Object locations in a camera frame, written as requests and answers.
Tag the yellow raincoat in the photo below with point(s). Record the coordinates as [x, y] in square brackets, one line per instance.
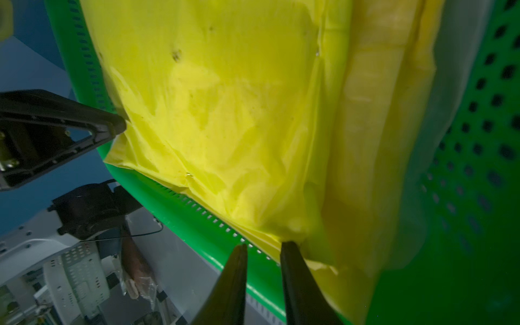
[388, 79]
[231, 103]

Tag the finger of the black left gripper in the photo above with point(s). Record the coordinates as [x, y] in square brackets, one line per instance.
[41, 131]

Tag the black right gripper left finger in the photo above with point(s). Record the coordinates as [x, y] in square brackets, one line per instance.
[226, 303]

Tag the yellow raincoat front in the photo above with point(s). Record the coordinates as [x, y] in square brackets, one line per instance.
[388, 79]

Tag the white raincoat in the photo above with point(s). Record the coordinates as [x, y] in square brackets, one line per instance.
[438, 122]

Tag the yellow raincoat back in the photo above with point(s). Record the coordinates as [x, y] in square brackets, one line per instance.
[231, 103]

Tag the person in background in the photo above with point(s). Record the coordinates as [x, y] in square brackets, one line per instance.
[140, 276]

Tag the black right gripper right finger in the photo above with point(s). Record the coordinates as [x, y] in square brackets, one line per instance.
[304, 302]

